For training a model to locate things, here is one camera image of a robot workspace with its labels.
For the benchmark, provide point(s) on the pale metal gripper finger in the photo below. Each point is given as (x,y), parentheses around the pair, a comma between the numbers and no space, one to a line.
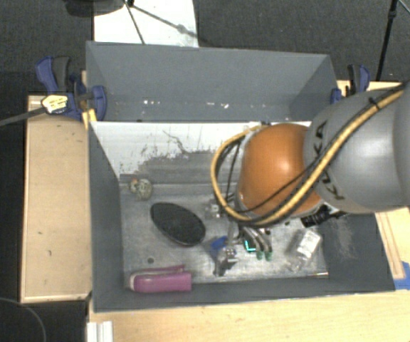
(213,210)
(226,260)

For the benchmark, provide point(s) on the small blue object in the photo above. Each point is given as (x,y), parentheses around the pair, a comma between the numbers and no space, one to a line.
(219,243)

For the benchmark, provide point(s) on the clear plastic bottle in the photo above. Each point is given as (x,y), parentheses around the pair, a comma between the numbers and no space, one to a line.
(304,248)

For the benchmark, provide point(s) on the purple stapler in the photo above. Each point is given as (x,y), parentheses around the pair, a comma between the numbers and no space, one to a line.
(160,281)

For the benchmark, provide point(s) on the speckled brown round object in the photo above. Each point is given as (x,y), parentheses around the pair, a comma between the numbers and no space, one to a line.
(141,188)

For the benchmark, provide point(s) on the grey metal bin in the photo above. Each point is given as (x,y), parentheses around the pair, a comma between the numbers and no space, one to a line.
(176,84)

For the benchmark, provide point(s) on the black cylinder on white bracket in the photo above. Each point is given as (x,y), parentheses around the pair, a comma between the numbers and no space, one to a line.
(315,218)

